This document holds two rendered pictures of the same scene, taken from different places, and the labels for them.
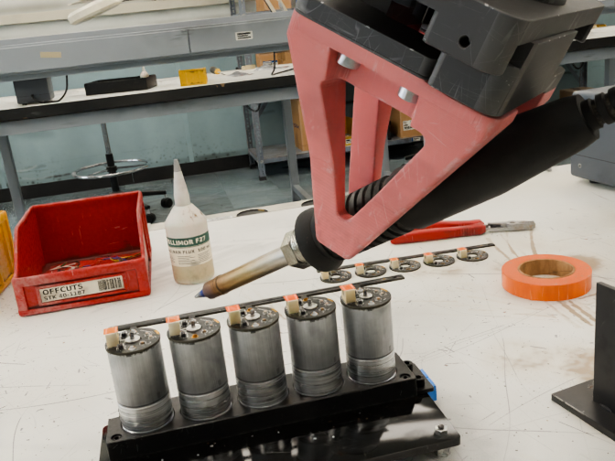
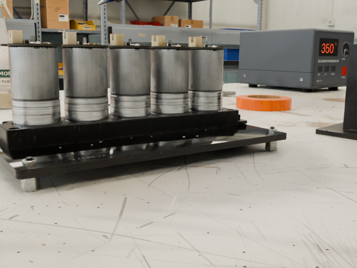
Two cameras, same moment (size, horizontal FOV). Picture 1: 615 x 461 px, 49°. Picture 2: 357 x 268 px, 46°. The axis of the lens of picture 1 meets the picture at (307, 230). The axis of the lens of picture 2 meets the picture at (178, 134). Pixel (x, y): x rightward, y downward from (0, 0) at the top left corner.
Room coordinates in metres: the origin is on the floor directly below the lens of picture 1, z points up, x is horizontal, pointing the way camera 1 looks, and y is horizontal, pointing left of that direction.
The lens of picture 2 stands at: (0.05, 0.10, 0.81)
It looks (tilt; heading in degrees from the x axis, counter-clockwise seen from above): 11 degrees down; 337
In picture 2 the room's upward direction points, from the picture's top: 1 degrees clockwise
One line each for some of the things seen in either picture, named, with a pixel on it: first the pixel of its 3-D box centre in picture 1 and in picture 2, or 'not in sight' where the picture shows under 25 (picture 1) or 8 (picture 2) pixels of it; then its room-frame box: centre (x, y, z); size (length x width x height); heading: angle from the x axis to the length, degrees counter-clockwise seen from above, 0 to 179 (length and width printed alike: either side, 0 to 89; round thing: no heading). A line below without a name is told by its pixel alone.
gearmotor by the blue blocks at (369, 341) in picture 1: (369, 341); (204, 84); (0.30, -0.02, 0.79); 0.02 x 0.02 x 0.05
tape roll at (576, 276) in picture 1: (545, 276); (263, 102); (0.44, -0.16, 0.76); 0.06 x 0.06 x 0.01
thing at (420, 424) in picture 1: (273, 441); (145, 145); (0.28, 0.03, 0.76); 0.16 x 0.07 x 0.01; 101
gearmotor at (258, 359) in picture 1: (259, 363); (130, 88); (0.29, 0.03, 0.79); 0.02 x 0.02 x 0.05
